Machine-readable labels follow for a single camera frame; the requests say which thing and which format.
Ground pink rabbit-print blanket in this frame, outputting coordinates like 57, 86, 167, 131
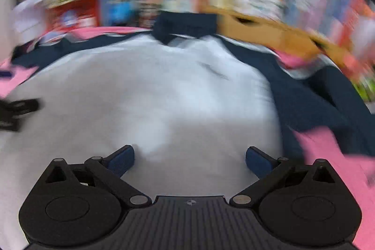
0, 26, 375, 250

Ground red plastic basket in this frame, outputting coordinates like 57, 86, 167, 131
48, 0, 100, 32

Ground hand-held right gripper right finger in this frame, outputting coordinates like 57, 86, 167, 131
229, 146, 338, 208

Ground wooden drawer organizer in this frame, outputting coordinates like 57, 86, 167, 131
202, 5, 352, 63

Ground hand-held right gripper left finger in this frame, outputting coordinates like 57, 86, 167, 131
43, 145, 153, 207

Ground white and navy jacket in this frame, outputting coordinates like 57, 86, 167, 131
0, 11, 372, 250

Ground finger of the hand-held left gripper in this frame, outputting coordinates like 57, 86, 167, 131
0, 98, 41, 132

